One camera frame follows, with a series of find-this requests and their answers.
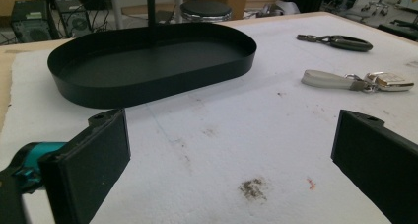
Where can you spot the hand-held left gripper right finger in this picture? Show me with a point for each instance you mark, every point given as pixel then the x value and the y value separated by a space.
pixel 381 161

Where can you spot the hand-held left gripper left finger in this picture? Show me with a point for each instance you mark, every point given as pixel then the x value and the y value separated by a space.
pixel 85 164

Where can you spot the black tray with hanger stand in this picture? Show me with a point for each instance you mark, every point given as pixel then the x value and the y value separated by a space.
pixel 148 86

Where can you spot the black key fob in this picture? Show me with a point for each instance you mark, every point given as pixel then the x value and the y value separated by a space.
pixel 351 43

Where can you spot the small black computer tower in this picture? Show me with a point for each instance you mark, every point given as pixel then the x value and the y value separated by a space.
pixel 74 20

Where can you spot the white foam mat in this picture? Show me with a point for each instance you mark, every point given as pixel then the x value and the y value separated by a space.
pixel 230 135

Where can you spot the large black computer tower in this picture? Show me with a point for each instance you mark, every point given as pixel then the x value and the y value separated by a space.
pixel 31 26

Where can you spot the white stand pole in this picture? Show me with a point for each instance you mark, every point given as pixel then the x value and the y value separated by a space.
pixel 179 3

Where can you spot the black round stool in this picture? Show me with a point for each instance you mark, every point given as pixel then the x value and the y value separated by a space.
pixel 205 9

